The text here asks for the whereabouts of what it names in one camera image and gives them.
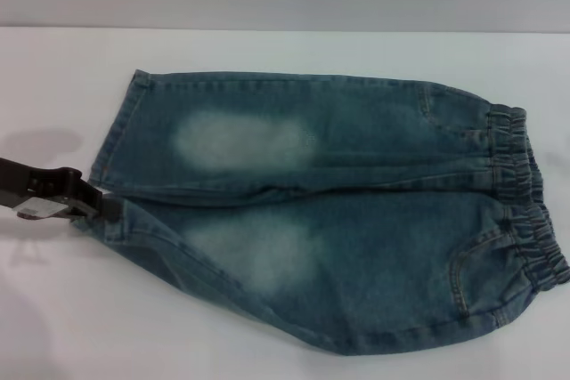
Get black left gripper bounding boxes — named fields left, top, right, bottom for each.
left=0, top=157, right=122, bottom=223

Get blue denim shorts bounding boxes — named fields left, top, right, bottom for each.
left=70, top=69, right=570, bottom=345

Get white label tag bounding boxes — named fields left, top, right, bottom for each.
left=16, top=204, right=60, bottom=222

